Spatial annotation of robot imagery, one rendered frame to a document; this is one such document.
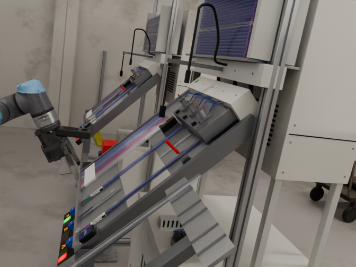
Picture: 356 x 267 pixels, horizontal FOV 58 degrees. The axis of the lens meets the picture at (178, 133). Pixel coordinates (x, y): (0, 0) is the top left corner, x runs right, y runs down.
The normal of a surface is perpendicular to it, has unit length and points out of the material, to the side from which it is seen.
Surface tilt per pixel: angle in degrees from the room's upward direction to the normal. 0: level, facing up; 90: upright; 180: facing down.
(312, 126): 90
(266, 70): 90
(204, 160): 90
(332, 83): 90
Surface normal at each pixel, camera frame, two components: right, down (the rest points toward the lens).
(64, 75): 0.35, 0.26
